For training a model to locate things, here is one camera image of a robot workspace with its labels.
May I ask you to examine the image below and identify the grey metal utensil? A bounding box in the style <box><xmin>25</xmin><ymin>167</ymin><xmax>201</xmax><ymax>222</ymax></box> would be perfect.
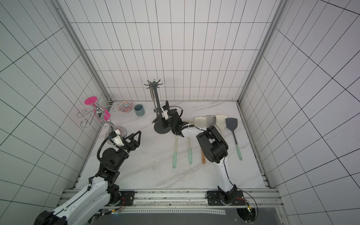
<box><xmin>149</xmin><ymin>86</ymin><xmax>156</xmax><ymax>109</ymax></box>

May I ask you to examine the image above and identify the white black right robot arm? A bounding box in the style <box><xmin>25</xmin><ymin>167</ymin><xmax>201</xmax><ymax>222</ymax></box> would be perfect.
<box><xmin>162</xmin><ymin>106</ymin><xmax>236</xmax><ymax>199</ymax></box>

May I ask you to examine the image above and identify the cream utensil dark wood handle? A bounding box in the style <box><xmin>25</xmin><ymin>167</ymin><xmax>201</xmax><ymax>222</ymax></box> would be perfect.
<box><xmin>205</xmin><ymin>115</ymin><xmax>217</xmax><ymax>127</ymax></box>

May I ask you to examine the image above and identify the grey utensil rack stand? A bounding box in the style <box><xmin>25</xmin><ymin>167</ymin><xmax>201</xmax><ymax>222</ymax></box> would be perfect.
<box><xmin>145</xmin><ymin>80</ymin><xmax>171</xmax><ymax>134</ymax></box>

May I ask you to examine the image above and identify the grey utensil mint handle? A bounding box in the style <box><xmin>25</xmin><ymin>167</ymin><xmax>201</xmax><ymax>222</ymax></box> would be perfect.
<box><xmin>152</xmin><ymin>108</ymin><xmax>163</xmax><ymax>123</ymax></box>

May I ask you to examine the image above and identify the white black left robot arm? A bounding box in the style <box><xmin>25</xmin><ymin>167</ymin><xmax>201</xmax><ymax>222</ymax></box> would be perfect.
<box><xmin>34</xmin><ymin>131</ymin><xmax>141</xmax><ymax>225</ymax></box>

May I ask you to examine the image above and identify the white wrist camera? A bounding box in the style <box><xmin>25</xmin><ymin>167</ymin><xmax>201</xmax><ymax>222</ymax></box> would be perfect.
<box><xmin>108</xmin><ymin>129</ymin><xmax>125</xmax><ymax>147</ymax></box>
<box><xmin>163</xmin><ymin>110</ymin><xmax>169</xmax><ymax>120</ymax></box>

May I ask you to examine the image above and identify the teal ceramic cup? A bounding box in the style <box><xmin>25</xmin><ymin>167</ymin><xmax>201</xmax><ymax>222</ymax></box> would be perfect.
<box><xmin>134</xmin><ymin>104</ymin><xmax>145</xmax><ymax>116</ymax></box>

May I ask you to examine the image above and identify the cream spatula light wood handle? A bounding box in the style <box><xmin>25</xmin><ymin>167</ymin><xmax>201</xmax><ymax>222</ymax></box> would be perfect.
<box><xmin>216</xmin><ymin>114</ymin><xmax>228</xmax><ymax>135</ymax></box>

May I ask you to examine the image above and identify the chrome wine glass holder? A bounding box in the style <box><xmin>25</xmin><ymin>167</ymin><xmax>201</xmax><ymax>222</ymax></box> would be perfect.
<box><xmin>77</xmin><ymin>96</ymin><xmax>126</xmax><ymax>147</ymax></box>

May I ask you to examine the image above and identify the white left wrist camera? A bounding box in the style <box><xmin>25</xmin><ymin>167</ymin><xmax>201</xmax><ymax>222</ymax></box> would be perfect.
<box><xmin>108</xmin><ymin>129</ymin><xmax>125</xmax><ymax>147</ymax></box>

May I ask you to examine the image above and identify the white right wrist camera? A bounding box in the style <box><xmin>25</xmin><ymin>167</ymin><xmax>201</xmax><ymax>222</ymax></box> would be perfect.
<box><xmin>163</xmin><ymin>110</ymin><xmax>169</xmax><ymax>120</ymax></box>

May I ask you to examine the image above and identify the cream spatula mint handle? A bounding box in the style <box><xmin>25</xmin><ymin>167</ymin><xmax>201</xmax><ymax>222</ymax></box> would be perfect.
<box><xmin>188</xmin><ymin>138</ymin><xmax>193</xmax><ymax>165</ymax></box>

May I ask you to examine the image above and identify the pink plastic wine glass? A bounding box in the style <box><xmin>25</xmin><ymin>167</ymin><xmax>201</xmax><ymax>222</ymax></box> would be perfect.
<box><xmin>84</xmin><ymin>96</ymin><xmax>111</xmax><ymax>124</ymax></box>

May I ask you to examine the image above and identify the grey spatula mint handle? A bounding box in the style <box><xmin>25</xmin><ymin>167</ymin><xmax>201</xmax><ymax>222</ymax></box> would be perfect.
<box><xmin>225</xmin><ymin>118</ymin><xmax>243</xmax><ymax>161</ymax></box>

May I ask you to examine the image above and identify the cream spoon mint handle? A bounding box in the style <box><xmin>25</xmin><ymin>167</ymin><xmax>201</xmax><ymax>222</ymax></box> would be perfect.
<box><xmin>172</xmin><ymin>136</ymin><xmax>179</xmax><ymax>169</ymax></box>

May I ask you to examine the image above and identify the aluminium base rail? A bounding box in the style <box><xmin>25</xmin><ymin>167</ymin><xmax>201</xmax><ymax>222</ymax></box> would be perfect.
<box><xmin>57</xmin><ymin>188</ymin><xmax>283</xmax><ymax>216</ymax></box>

